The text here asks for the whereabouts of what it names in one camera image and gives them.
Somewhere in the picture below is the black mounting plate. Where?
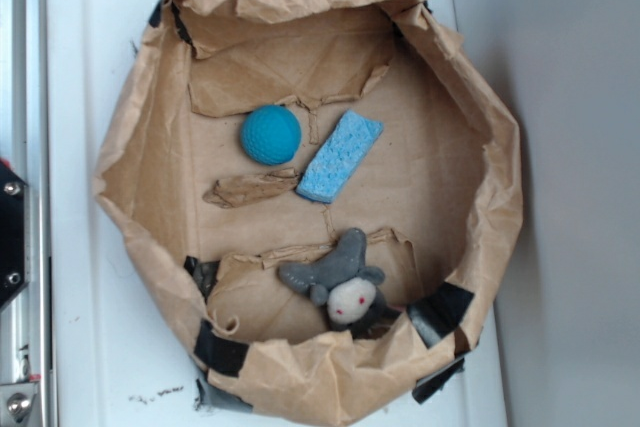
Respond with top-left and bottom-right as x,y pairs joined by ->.
0,158 -> 29,311

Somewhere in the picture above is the aluminium frame rail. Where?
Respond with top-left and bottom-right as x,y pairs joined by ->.
1,0 -> 55,426

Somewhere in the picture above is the grey plush toy animal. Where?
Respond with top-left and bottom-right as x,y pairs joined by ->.
278,228 -> 400,337

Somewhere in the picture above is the light blue sponge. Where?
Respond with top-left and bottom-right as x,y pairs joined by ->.
295,110 -> 384,204

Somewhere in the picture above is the blue dimpled ball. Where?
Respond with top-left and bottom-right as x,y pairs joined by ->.
240,105 -> 302,166

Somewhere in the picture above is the brown paper-lined box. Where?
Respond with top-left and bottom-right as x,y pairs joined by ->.
93,0 -> 523,426

